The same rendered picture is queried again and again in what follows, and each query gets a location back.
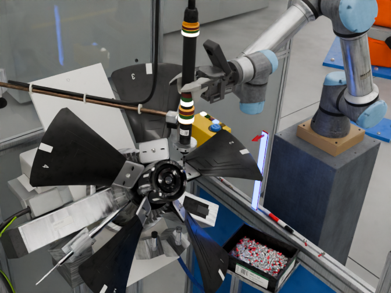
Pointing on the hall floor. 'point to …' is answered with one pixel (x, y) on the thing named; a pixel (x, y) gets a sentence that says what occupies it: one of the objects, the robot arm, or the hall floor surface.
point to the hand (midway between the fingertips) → (178, 84)
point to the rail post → (191, 247)
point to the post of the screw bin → (236, 285)
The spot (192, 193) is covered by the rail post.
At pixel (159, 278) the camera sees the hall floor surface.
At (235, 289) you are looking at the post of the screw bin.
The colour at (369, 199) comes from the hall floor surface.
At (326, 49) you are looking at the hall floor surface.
